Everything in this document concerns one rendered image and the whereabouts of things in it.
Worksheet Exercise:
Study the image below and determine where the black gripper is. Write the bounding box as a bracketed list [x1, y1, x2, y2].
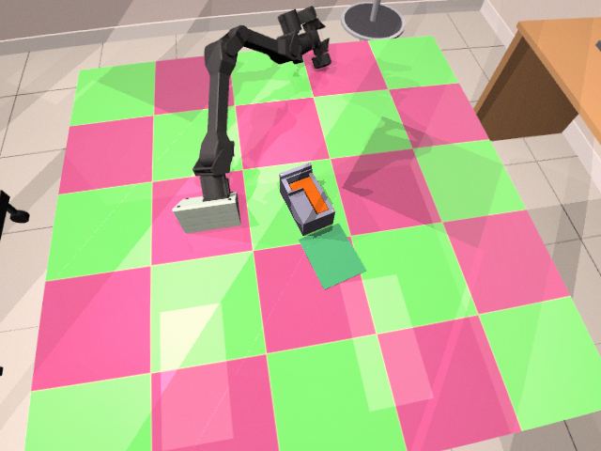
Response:
[297, 6, 332, 69]

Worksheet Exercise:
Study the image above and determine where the orange block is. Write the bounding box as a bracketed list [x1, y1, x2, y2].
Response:
[289, 177, 328, 214]

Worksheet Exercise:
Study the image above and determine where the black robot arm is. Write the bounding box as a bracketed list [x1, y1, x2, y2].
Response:
[193, 9, 310, 202]

